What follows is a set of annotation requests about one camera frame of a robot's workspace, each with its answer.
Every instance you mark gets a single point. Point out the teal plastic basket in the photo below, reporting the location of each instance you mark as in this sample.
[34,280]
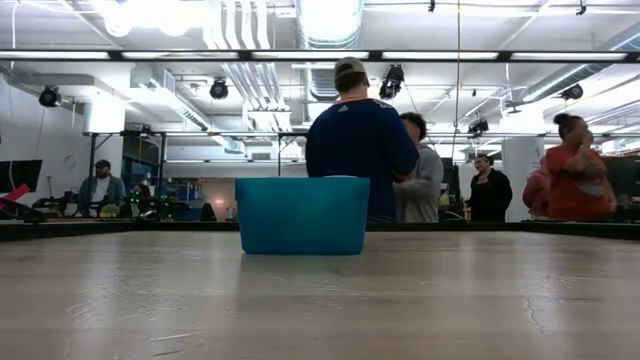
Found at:
[302,215]

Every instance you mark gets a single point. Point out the person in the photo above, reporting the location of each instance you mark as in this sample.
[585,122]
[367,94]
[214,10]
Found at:
[360,150]
[580,180]
[102,187]
[422,185]
[490,192]

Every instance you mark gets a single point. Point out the black ceiling spotlight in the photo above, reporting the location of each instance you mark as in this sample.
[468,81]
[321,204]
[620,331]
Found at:
[573,92]
[219,90]
[391,82]
[478,126]
[50,96]

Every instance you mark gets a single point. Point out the black monitor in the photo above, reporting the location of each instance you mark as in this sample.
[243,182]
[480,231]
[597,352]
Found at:
[627,175]
[20,175]

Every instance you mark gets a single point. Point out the silver ventilation duct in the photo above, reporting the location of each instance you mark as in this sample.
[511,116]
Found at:
[330,25]

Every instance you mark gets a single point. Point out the black aluminium table frame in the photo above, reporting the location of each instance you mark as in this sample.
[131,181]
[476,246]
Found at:
[500,228]

